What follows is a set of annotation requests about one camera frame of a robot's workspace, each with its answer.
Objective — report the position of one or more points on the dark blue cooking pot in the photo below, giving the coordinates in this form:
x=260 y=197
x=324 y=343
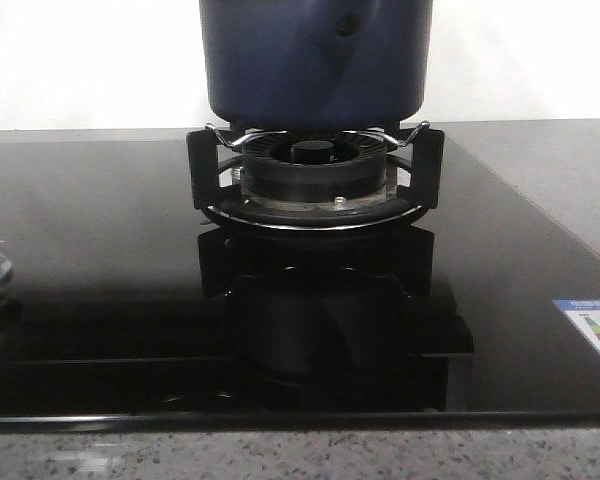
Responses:
x=315 y=65

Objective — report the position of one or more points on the black pot support grate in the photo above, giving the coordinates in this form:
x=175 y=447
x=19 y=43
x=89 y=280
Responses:
x=414 y=161

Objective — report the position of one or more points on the black burner head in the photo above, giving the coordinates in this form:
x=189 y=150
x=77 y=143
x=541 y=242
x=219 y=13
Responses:
x=297 y=172

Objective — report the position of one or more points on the black glass gas stove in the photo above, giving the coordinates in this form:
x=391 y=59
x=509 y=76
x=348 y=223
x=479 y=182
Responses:
x=129 y=311

